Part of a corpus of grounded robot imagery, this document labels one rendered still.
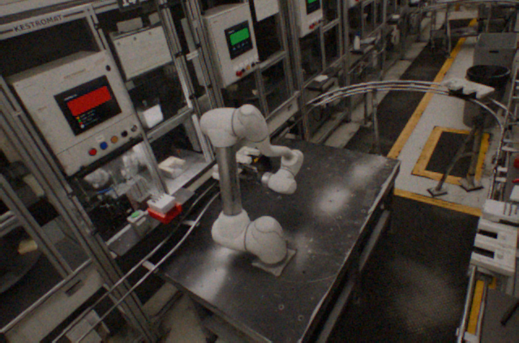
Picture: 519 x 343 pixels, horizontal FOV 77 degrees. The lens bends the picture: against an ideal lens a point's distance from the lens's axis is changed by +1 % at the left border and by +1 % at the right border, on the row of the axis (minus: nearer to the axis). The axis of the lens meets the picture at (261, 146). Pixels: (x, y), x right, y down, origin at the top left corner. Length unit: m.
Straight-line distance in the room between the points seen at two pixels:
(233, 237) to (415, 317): 1.30
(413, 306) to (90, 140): 2.14
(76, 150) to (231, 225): 0.82
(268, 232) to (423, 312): 1.25
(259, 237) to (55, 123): 1.06
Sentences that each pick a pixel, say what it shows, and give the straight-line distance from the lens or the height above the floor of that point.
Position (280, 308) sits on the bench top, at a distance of 1.70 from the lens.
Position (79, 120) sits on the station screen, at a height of 1.59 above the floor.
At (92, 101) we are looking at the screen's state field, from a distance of 1.72.
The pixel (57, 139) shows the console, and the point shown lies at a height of 1.55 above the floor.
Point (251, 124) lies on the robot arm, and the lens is 1.47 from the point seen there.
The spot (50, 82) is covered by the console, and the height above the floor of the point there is 1.78.
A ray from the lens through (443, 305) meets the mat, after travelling 2.56.
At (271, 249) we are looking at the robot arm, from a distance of 1.69.
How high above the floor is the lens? 2.11
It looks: 31 degrees down
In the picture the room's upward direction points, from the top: 12 degrees counter-clockwise
